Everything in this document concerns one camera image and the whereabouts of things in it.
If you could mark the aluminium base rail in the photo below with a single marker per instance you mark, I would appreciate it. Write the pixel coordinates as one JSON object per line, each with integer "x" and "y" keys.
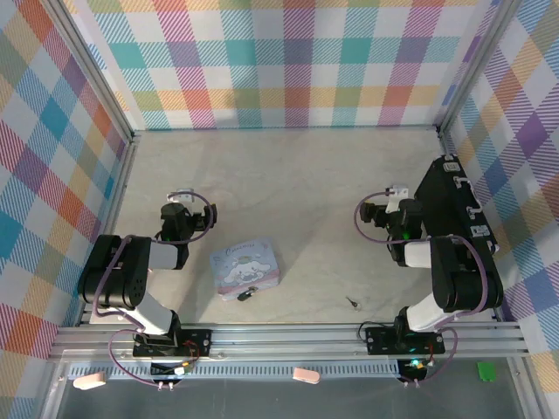
{"x": 284, "y": 342}

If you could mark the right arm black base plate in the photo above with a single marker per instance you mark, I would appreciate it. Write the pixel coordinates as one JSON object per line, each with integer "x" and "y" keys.
{"x": 380, "y": 340}

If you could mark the green plastic piece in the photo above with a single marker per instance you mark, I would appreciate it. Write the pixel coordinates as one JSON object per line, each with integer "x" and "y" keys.
{"x": 485, "y": 372}

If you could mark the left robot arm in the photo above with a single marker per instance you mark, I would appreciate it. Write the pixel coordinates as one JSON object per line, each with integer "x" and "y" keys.
{"x": 115, "y": 270}

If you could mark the pink oblong block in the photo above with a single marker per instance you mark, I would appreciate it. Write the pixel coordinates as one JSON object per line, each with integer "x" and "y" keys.
{"x": 89, "y": 380}
{"x": 306, "y": 375}

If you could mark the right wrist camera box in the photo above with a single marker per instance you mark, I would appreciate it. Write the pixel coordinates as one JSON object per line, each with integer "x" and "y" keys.
{"x": 396, "y": 196}

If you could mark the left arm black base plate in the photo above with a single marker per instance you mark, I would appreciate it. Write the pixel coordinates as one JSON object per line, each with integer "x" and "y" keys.
{"x": 196, "y": 342}

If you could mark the black hard carrying case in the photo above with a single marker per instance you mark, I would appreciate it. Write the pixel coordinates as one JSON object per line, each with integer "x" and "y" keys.
{"x": 450, "y": 201}

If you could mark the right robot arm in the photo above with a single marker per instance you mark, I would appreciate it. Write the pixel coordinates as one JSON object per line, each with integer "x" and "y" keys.
{"x": 454, "y": 270}

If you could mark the aluminium corner post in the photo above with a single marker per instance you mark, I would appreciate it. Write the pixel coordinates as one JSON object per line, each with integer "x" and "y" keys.
{"x": 94, "y": 74}
{"x": 476, "y": 65}

